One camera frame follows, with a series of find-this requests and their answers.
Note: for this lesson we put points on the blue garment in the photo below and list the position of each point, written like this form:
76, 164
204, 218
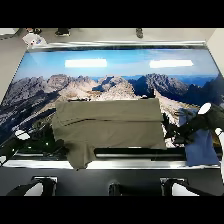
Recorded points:
201, 150

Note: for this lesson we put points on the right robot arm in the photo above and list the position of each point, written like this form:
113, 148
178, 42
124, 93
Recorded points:
207, 121

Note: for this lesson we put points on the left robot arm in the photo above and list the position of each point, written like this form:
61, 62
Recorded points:
8, 148

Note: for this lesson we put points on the olive green T-shirt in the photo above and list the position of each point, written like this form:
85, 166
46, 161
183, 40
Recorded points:
110, 128

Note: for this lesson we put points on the silver frame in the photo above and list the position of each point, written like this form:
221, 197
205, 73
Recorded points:
133, 164

